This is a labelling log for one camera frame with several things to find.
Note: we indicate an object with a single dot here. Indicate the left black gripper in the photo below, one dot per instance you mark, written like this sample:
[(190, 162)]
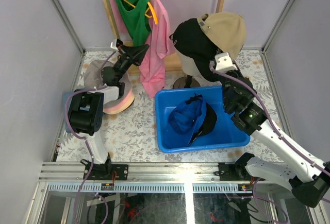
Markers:
[(126, 52)]

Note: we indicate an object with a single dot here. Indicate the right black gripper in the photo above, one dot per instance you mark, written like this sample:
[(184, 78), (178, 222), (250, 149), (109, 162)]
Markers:
[(234, 72)]

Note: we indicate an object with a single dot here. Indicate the beige mannequin head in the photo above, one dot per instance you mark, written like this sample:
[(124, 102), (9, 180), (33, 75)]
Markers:
[(190, 69)]

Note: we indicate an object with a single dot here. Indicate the blue plastic bin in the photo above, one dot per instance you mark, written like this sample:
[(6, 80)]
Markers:
[(225, 133)]

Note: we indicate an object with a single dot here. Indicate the khaki hat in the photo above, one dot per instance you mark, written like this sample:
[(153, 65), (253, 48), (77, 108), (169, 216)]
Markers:
[(226, 30)]

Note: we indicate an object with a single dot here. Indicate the black baseball cap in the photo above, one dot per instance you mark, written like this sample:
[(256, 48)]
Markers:
[(189, 39)]

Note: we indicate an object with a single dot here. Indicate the peach bucket hat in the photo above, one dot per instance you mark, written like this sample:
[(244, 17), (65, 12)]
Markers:
[(122, 108)]

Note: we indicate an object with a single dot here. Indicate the pink bucket hat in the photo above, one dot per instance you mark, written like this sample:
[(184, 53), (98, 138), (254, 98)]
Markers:
[(129, 96)]

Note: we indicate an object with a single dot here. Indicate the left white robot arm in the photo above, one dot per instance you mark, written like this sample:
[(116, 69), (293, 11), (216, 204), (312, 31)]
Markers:
[(107, 87)]

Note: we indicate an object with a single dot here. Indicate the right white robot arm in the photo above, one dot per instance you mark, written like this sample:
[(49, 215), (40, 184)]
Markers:
[(305, 175)]

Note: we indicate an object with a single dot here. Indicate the pink t-shirt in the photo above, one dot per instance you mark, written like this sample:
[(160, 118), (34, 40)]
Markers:
[(152, 69)]

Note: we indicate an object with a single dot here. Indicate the green tank top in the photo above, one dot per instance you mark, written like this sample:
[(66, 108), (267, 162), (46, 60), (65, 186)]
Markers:
[(132, 13)]

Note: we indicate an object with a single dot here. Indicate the blue cap in bin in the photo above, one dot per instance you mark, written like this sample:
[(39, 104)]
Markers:
[(190, 120)]

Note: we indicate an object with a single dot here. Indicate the folded blue cloth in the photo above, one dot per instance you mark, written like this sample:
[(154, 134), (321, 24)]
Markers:
[(65, 96)]

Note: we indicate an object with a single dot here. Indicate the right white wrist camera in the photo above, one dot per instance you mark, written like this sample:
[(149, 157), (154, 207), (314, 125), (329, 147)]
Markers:
[(224, 63)]

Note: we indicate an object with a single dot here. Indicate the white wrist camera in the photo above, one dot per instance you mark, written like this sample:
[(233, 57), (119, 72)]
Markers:
[(116, 44), (224, 63)]

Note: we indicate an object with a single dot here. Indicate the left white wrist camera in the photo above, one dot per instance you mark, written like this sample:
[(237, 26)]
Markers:
[(116, 44)]

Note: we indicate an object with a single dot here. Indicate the aluminium rail base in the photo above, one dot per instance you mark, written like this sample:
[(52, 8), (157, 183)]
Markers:
[(143, 177)]

